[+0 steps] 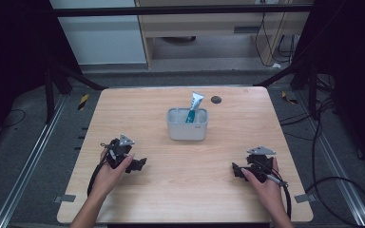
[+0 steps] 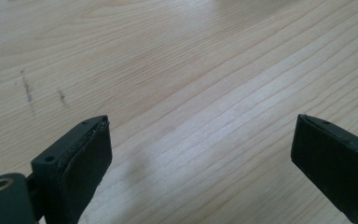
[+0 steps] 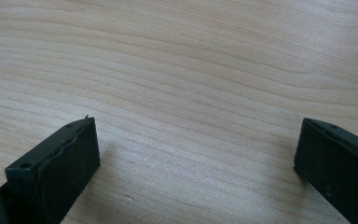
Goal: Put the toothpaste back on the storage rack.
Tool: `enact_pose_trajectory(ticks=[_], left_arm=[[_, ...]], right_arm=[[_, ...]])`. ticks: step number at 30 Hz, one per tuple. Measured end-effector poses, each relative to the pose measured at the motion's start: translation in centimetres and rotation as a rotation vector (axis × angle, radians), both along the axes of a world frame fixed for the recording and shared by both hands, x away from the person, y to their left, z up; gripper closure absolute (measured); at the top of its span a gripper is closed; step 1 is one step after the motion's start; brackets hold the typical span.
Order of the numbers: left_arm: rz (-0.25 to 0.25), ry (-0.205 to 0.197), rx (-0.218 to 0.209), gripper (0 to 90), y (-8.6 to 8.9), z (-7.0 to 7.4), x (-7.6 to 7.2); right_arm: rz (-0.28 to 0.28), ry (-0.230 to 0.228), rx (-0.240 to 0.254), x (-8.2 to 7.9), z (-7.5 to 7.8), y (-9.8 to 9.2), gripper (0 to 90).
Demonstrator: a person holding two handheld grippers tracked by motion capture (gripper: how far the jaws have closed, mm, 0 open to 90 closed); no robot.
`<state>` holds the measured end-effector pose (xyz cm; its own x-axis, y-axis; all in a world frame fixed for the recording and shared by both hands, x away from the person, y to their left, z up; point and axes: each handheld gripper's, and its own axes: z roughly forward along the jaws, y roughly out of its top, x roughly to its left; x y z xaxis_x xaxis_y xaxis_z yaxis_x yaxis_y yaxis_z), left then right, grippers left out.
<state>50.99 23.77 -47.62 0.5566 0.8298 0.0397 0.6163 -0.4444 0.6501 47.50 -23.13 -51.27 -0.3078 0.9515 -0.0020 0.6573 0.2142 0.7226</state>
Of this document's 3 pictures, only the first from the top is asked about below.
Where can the black metal stand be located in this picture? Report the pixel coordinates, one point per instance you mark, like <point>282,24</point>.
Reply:
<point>49,95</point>
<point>312,91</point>

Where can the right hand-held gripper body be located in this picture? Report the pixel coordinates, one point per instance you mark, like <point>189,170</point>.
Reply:
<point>261,164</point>

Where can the metal floor rail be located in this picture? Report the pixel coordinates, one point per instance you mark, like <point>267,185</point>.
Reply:
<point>28,167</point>
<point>339,171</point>

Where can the dark curtain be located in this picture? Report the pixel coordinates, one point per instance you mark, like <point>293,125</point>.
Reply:
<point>358,79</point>
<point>12,63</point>

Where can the black horizontal frame bar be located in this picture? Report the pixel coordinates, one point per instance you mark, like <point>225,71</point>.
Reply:
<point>171,11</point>

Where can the grey plastic holder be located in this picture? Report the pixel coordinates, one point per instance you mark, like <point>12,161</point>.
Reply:
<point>187,129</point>

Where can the white cabinet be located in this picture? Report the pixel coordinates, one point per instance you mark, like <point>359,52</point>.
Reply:
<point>101,41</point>

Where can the person's left hand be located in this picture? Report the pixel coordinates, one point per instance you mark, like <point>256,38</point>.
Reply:
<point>107,179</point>

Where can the yellow and black floor tape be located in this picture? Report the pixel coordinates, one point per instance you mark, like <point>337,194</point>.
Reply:
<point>289,98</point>
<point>83,102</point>

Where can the person's right hand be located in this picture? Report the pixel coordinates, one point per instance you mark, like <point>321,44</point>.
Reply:
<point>269,191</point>

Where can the round black table grommet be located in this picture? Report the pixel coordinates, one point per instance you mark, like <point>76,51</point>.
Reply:
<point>216,99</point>

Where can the grey tape piece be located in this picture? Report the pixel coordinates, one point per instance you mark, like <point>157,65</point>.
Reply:
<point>65,198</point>
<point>304,198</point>

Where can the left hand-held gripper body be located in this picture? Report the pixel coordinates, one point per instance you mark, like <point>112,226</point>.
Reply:
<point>117,150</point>

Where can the light wooden desk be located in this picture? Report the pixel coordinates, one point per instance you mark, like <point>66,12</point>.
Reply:
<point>202,27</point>

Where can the white and teal toothpaste tube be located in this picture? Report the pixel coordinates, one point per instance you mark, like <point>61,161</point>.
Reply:
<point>196,101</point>

